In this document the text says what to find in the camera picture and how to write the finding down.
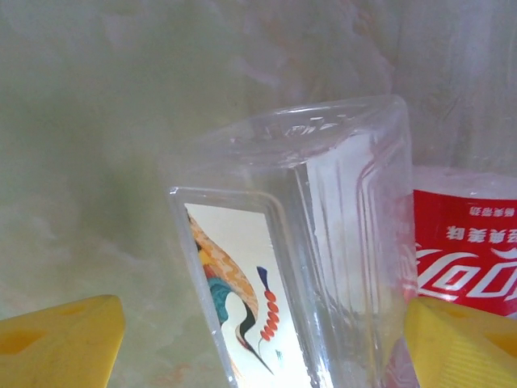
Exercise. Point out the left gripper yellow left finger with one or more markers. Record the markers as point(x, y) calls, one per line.
point(60, 347)

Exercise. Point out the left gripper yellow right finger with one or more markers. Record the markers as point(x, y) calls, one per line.
point(460, 351)

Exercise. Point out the Coca-Cola bottle red label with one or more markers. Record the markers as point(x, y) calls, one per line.
point(464, 250)

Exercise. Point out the square clear bottle crane print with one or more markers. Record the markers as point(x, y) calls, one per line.
point(323, 242)

